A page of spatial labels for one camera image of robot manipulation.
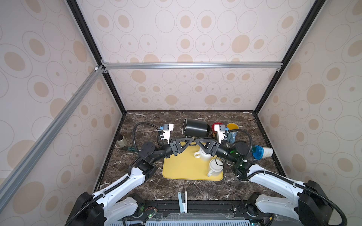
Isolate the yellow plastic tray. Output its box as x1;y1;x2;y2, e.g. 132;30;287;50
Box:
162;146;223;181

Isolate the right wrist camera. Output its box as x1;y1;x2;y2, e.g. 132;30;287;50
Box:
216;126;229;144

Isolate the white cup blue lid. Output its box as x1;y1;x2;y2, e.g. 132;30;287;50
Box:
252;146;274;160

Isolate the blue butterfly mug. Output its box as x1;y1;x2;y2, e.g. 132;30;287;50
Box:
226;122;240;144

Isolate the white clip on rail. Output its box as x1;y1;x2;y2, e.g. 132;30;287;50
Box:
178;191;188;213

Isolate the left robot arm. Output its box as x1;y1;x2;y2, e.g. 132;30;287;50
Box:
65;124;194;226

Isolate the black mug red inside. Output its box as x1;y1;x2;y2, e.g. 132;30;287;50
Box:
182;118;211;138

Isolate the small bottle black cap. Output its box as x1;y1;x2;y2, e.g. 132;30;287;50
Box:
116;134;127;148

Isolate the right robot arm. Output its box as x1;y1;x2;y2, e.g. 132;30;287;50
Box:
194;129;347;226

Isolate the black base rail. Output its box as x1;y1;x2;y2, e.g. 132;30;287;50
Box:
73;199;312;226

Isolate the white ribbed mug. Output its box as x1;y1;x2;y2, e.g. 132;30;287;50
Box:
194;148;213;162

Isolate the white cream mug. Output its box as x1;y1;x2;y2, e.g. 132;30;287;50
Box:
207;158;223;177

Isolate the horizontal aluminium bar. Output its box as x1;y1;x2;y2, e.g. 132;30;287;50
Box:
96;61;283;72

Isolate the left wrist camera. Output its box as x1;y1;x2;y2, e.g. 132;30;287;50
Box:
159;123;174;144

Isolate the diagonal aluminium bar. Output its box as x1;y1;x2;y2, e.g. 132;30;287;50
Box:
1;65;105;211

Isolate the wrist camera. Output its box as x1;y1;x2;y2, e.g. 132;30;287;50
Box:
159;123;174;144
216;126;229;144

